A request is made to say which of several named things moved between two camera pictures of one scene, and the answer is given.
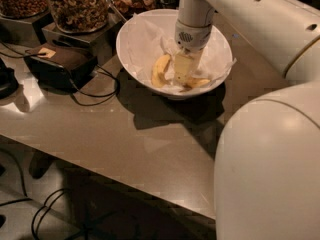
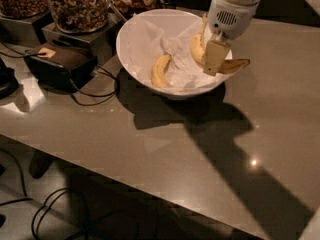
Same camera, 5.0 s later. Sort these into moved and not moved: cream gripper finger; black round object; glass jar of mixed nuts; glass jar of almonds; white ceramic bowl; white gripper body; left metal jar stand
Moved: cream gripper finger; white gripper body
Not moved: left metal jar stand; white ceramic bowl; glass jar of mixed nuts; glass jar of almonds; black round object
